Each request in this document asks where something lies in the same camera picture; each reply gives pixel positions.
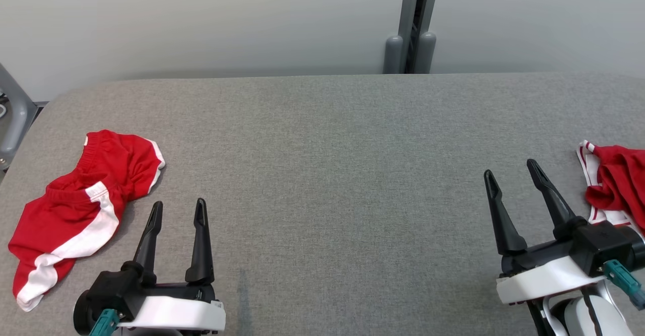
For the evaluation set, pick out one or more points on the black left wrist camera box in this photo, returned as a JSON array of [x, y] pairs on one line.
[[108, 290]]

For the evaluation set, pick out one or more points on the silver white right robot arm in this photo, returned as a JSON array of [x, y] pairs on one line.
[[612, 318]]

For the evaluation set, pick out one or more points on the red shorts with white stripe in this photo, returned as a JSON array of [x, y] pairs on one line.
[[65, 215]]

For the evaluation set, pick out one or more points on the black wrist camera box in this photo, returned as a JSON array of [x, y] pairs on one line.
[[604, 245], [108, 290]]

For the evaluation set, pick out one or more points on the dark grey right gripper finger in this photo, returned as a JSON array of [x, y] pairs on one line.
[[506, 230], [554, 207]]

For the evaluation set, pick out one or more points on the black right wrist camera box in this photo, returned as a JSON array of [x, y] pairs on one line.
[[604, 245]]

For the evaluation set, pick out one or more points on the grey metal frame leg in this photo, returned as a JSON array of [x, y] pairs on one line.
[[15, 119]]

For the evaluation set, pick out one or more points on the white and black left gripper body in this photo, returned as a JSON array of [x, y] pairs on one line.
[[176, 313]]

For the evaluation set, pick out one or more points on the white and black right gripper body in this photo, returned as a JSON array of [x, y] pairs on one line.
[[544, 278]]

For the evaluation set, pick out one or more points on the grey partition post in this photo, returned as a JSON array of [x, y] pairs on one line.
[[403, 23]]

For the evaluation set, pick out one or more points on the red jersey with white sleeves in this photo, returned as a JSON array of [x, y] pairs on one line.
[[620, 175]]

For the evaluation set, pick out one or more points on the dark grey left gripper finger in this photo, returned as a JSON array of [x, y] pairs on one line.
[[148, 250], [201, 250]]

